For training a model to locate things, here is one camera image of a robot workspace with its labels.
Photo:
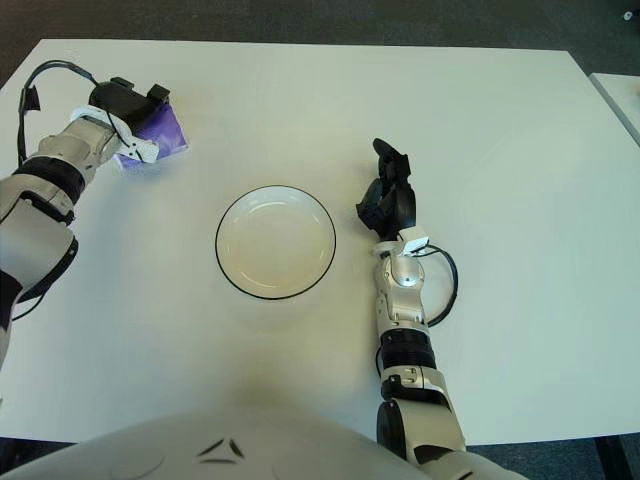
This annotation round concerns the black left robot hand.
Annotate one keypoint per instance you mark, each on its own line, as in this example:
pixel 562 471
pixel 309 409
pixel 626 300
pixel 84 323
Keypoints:
pixel 125 102

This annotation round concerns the grey robot torso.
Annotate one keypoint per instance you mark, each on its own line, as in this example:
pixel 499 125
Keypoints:
pixel 225 445

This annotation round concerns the black table leg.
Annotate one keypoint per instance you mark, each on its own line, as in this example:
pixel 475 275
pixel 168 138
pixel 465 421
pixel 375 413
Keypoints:
pixel 610 457

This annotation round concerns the purple tissue paper pack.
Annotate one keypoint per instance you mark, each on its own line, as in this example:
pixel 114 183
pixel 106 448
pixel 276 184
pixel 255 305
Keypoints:
pixel 167 132

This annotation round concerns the white side table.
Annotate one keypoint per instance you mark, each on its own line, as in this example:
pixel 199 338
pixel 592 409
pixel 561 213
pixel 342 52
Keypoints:
pixel 620 105

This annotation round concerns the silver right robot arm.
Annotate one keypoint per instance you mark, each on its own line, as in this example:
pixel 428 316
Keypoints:
pixel 405 325

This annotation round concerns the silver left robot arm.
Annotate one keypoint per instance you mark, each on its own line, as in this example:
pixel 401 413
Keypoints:
pixel 50 200

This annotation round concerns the white plate with black rim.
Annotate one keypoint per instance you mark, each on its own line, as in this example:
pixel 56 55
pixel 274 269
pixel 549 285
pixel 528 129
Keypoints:
pixel 276 242

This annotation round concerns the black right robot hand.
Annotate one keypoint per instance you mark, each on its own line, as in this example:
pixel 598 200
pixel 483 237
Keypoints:
pixel 400 205

